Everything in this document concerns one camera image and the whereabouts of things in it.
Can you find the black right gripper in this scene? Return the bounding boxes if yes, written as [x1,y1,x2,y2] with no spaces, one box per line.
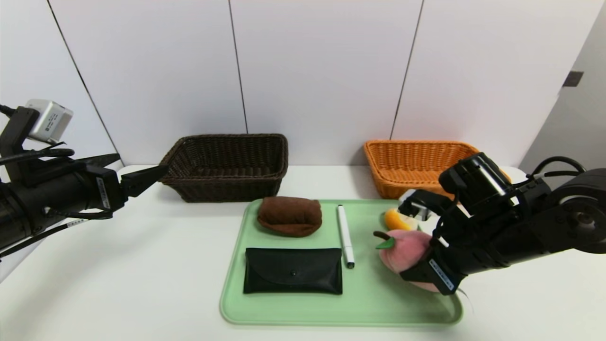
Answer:
[399,233,511,296]

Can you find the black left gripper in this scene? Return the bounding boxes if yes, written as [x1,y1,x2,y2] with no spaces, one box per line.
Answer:
[22,153,169,227]

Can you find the pink plush peach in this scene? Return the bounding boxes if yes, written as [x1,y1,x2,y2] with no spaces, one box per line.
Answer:
[373,230,443,293]

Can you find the orange white toy fruit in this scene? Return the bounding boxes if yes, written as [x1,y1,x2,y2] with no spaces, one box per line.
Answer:
[384,207,419,232]

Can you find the black leather snap pouch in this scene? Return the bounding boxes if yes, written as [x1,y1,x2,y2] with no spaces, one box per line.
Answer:
[243,247,343,295]

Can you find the dark brown wicker basket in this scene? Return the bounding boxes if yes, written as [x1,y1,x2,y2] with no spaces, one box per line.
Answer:
[159,134,289,203]

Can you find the orange wicker basket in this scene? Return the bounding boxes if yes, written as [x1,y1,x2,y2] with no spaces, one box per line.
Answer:
[363,140,512,200]

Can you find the light green plastic tray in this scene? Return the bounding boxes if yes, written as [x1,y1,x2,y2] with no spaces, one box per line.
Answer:
[220,198,463,326]

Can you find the white marker pen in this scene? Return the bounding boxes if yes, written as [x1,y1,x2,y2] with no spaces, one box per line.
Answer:
[337,205,355,269]

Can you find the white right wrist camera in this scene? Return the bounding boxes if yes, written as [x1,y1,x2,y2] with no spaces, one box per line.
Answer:
[399,188,455,222]

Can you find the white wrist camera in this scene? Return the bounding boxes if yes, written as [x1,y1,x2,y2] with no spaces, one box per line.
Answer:
[399,188,455,222]
[26,99,74,144]

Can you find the thin black cable white tag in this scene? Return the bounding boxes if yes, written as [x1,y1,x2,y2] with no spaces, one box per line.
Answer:
[0,219,88,259]

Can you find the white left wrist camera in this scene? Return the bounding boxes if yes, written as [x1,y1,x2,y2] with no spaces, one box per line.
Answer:
[26,99,74,144]

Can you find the black left wrist camera cable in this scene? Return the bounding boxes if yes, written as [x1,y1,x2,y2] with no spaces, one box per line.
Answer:
[0,104,75,166]

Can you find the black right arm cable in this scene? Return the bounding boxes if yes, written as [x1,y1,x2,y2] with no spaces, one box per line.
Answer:
[530,156,588,178]

